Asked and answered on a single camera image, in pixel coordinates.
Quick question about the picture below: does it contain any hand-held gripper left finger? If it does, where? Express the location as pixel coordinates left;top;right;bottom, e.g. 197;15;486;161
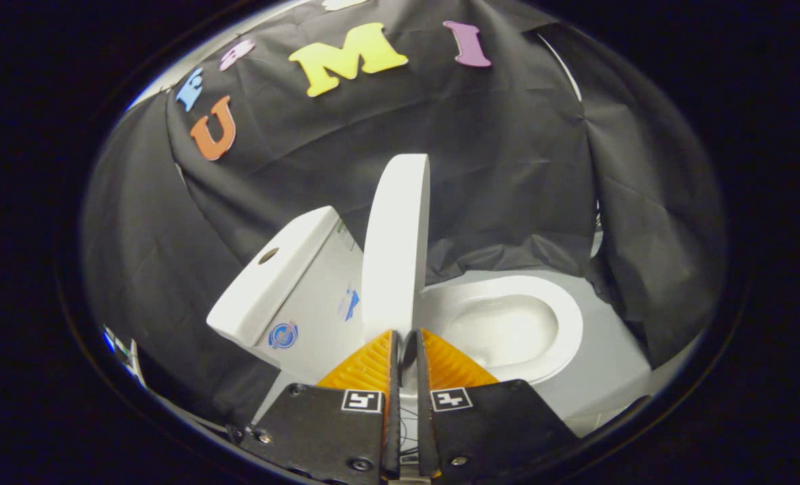
228;329;402;484

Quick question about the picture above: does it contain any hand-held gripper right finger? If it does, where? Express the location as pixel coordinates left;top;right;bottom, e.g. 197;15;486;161
415;328;579;480

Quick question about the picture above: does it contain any white toilet lid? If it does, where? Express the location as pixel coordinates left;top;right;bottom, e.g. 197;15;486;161
362;154;431;368

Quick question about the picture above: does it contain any white toilet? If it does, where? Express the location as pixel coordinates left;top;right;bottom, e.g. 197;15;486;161
206;205;584;405

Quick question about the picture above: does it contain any black backdrop cloth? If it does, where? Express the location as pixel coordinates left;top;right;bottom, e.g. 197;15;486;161
80;0;727;432

